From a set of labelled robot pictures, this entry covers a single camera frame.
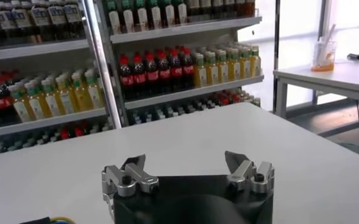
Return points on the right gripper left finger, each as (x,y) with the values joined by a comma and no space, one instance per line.
(130,179)

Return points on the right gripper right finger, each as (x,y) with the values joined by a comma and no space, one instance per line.
(246,173)

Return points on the yellow tea bottle green label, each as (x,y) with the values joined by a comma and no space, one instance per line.
(235,67)
(246,65)
(94,92)
(81,95)
(36,103)
(51,102)
(20,106)
(223,70)
(212,72)
(201,74)
(66,99)
(256,63)

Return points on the clear cup orange content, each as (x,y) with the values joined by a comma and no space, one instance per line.
(323,58)

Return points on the grey metal shelf unit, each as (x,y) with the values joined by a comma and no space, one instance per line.
(36,50)
(182,30)

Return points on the dark bottle beige label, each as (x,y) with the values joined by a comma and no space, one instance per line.
(206,7)
(194,7)

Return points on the white table grey frame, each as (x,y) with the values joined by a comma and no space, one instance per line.
(334,79)

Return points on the black metal frame post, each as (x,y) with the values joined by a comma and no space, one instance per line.
(277,45)

